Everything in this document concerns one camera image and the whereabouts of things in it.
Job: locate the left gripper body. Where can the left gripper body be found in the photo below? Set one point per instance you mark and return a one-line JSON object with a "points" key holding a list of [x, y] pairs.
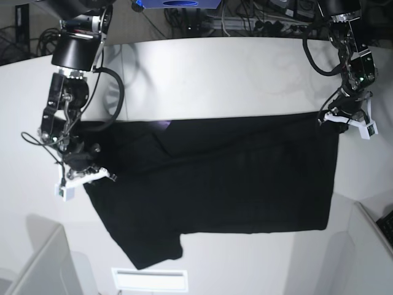
{"points": [[342, 107]]}

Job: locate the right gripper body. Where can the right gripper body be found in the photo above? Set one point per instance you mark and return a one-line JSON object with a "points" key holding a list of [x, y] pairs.
{"points": [[80, 158]]}

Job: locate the black T-shirt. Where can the black T-shirt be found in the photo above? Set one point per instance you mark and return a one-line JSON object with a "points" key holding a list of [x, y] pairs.
{"points": [[229, 176]]}

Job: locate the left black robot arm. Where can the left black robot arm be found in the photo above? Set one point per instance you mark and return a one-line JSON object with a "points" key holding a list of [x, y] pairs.
{"points": [[344, 21]]}

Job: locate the grey left partition panel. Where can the grey left partition panel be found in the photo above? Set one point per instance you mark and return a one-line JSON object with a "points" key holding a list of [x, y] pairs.
{"points": [[52, 268]]}

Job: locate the grey partition panel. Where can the grey partition panel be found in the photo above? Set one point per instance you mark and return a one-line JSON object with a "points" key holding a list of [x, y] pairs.
{"points": [[358, 260], [52, 268]]}

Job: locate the black keyboard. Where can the black keyboard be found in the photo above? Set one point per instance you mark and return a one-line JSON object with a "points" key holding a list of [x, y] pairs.
{"points": [[385, 224]]}

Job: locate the white slotted table grommet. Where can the white slotted table grommet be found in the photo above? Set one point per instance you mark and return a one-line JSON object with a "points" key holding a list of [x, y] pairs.
{"points": [[165, 281]]}

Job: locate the grey right partition panel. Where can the grey right partition panel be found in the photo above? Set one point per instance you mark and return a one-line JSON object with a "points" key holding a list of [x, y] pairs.
{"points": [[358, 260]]}

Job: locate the blue box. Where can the blue box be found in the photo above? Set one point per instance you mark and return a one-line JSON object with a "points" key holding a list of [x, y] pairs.
{"points": [[188, 4]]}

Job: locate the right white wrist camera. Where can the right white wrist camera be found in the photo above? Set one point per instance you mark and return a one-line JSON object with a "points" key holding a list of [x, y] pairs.
{"points": [[66, 192]]}

